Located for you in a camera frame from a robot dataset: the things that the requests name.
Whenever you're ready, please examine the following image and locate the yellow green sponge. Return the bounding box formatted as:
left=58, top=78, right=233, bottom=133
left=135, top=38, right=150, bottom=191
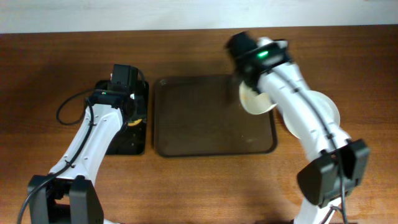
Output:
left=127, top=119, right=142, bottom=127

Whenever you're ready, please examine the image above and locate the white plate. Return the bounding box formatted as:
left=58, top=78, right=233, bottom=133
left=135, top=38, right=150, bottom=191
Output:
left=239, top=82, right=277, bottom=115
left=282, top=90, right=340, bottom=139

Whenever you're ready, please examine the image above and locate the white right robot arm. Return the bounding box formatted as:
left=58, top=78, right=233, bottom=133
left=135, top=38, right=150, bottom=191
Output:
left=226, top=32, right=370, bottom=223

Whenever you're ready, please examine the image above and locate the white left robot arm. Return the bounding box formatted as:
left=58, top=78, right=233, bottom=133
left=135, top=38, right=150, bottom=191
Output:
left=17, top=64, right=149, bottom=224

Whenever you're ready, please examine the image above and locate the black plastic tray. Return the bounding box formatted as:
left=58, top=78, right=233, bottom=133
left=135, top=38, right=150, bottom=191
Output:
left=95, top=80, right=149, bottom=155

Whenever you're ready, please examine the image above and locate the brown serving tray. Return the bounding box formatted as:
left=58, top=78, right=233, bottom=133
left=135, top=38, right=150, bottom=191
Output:
left=152, top=75, right=278, bottom=158

